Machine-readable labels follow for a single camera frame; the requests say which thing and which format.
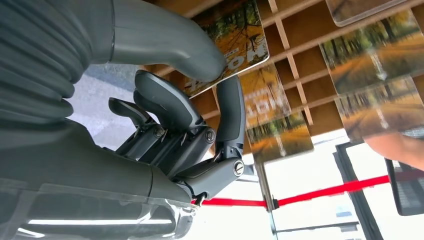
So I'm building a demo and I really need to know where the chrome stanchion post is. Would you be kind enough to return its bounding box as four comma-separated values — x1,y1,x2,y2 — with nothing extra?
254,161,280,240

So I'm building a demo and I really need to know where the clear plastic hand cover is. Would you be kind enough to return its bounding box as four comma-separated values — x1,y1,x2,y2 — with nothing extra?
0,177,198,240

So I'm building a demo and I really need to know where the person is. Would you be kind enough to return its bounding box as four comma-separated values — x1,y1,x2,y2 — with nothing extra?
362,131,424,172

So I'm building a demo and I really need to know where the grey laptop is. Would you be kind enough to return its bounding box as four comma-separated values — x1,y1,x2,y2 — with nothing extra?
385,158,424,217

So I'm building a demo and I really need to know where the red barrier belt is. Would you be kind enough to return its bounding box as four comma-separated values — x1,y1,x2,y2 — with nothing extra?
277,174,391,207
191,197,268,209

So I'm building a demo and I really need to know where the wooden card holder box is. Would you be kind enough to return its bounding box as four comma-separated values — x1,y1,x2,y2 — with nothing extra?
142,0,424,157

